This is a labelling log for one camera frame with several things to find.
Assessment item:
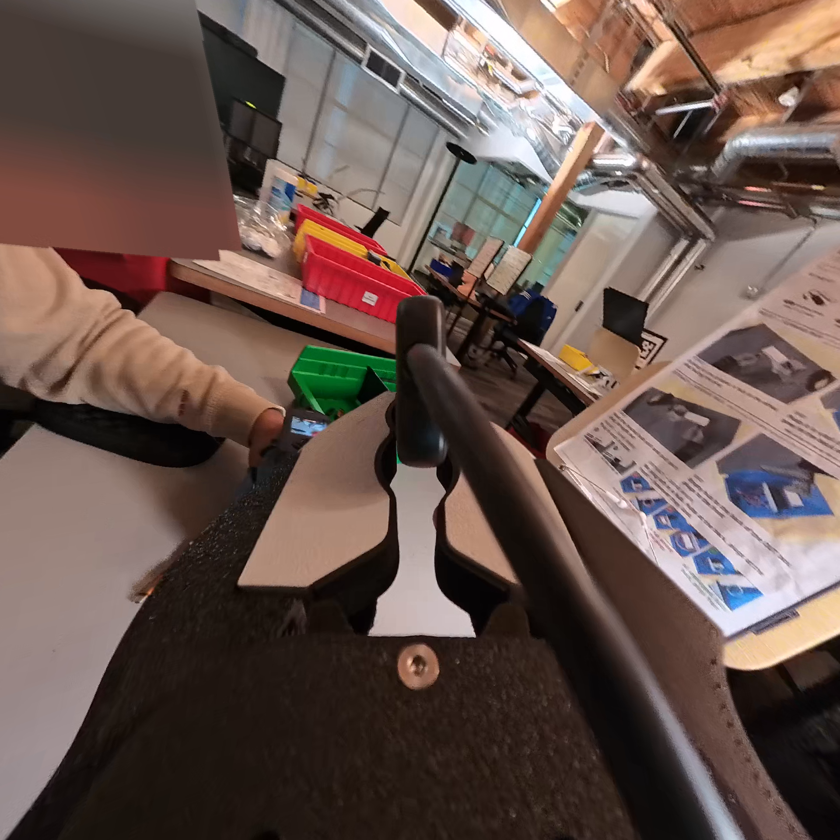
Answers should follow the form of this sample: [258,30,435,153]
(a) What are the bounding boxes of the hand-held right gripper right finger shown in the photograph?
[433,467,526,598]

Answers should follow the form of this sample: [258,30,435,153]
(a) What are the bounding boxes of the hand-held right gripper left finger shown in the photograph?
[238,392,400,595]

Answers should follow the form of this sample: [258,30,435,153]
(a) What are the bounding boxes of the green plastic bin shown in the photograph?
[289,344,399,421]

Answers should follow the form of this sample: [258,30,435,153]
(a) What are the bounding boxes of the black hub cable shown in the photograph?
[406,341,746,840]

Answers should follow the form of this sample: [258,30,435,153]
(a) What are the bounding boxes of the person's left hand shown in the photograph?
[248,407,287,467]

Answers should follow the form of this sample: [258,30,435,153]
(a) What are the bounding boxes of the black ribbed wrist rest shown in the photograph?
[36,399,224,468]

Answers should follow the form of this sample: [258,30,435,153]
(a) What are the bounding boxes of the clear plastic bag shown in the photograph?
[233,193,293,257]

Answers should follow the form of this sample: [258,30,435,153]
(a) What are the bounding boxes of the black office chair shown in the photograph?
[489,292,559,378]

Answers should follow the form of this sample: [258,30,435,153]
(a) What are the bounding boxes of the cardboard box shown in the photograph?
[587,327,641,382]

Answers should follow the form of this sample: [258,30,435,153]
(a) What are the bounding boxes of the white wipes canister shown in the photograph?
[261,157,299,227]

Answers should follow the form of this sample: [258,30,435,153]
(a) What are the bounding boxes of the red ribbed crate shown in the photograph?
[56,248,173,298]

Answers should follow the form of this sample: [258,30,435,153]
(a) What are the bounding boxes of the whiteboard on stand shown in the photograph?
[492,246,534,296]
[472,236,505,280]

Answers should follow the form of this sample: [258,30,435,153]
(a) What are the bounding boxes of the printed instruction sheet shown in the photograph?
[554,249,840,637]

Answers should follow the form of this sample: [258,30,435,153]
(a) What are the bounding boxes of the black triangular panel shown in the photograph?
[602,287,651,339]

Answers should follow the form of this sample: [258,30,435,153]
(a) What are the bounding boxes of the black monitor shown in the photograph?
[223,98,284,191]

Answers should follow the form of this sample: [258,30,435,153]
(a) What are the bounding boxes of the black floor lamp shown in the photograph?
[407,141,479,270]

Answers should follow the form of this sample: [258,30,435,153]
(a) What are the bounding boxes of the instruction sheet on stand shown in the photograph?
[545,249,840,670]

